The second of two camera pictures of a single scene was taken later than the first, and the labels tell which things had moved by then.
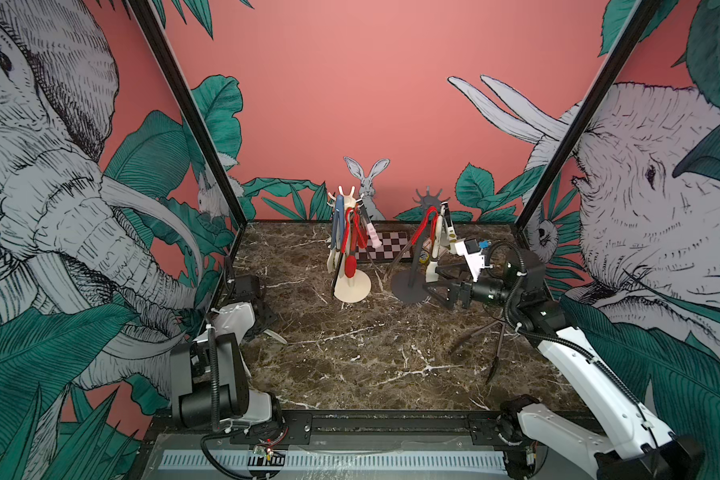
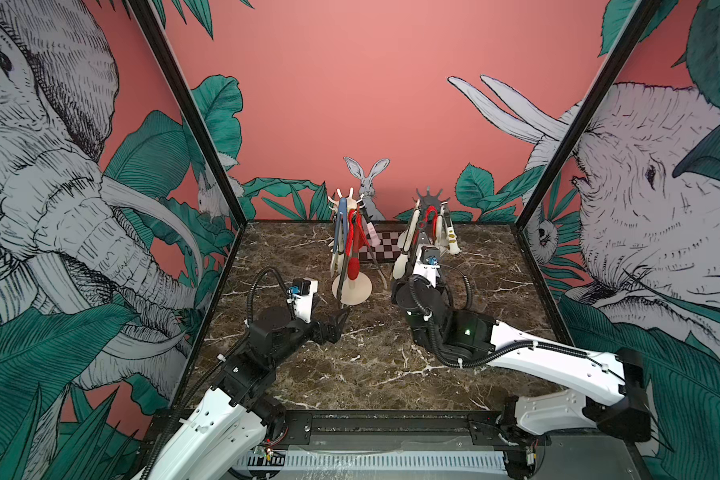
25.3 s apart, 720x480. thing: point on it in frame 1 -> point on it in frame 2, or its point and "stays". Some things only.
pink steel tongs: (374, 239) stays
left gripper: (267, 317) -> (332, 331)
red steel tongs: (355, 235) stays
